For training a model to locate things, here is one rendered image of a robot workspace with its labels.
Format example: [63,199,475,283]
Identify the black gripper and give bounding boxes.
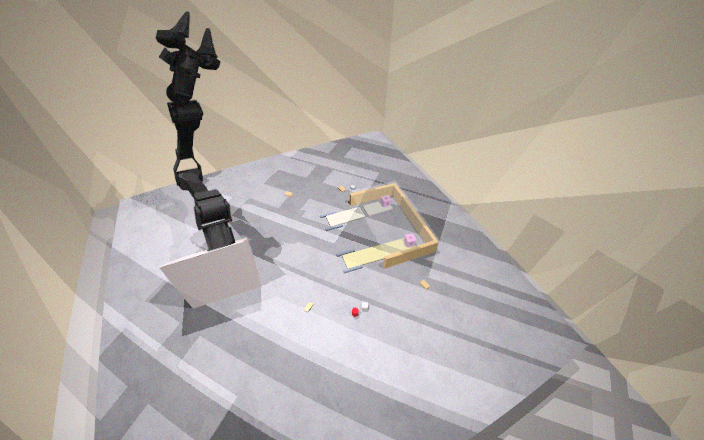
[155,12,221,81]

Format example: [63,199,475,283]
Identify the pale yellow strip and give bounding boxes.
[342,245,385,269]

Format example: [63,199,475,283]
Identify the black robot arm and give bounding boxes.
[166,74,235,252]

